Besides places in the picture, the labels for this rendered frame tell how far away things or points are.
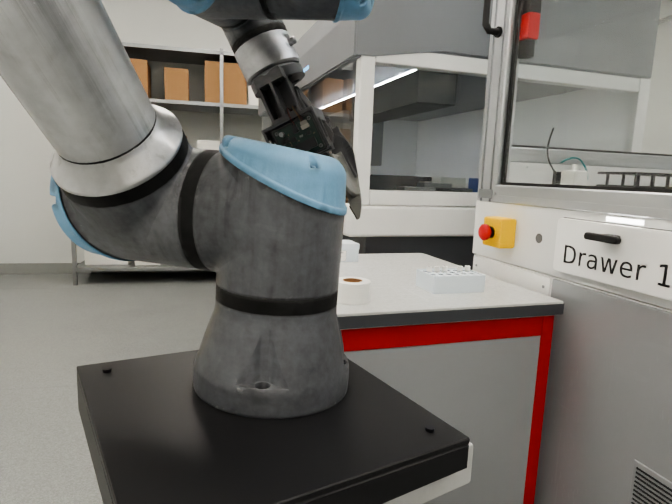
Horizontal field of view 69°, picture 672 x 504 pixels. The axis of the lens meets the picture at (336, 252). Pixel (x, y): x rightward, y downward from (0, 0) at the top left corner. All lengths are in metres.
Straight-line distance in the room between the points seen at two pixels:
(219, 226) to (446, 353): 0.66
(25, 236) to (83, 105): 4.86
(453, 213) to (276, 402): 1.39
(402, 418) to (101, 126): 0.34
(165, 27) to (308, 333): 4.75
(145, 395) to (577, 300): 0.87
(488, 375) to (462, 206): 0.83
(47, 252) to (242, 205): 4.83
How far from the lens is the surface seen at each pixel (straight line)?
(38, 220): 5.20
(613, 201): 1.06
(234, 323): 0.44
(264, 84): 0.63
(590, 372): 1.12
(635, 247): 1.00
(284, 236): 0.41
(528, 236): 1.22
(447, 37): 1.76
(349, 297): 0.92
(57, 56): 0.39
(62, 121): 0.42
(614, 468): 1.14
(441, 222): 1.73
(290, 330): 0.43
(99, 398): 0.49
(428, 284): 1.07
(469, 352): 1.03
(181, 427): 0.43
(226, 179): 0.43
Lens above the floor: 1.00
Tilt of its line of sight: 9 degrees down
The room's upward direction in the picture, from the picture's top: 2 degrees clockwise
